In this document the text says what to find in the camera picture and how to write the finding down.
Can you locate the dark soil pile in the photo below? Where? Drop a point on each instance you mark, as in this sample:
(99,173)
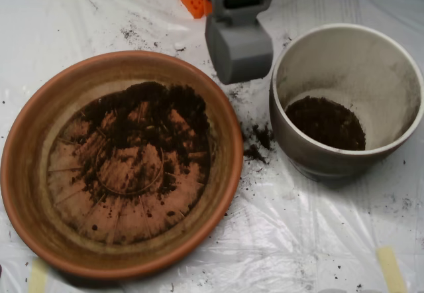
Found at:
(185,107)

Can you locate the dark soil heap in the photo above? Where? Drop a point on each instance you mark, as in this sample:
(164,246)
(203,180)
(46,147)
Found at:
(324,124)

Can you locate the spilled soil patch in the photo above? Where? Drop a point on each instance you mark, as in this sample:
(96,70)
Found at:
(260,140)

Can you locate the white ceramic plant pot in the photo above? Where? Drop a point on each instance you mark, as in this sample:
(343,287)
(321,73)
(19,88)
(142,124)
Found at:
(348,67)

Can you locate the terracotta clay saucer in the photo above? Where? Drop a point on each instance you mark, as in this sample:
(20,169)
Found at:
(30,173)

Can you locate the clear plastic cover sheet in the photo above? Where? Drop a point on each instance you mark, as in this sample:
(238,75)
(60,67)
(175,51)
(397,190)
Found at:
(298,223)

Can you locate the beige masking tape strip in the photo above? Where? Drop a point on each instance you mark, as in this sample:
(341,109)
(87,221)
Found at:
(392,269)
(38,276)

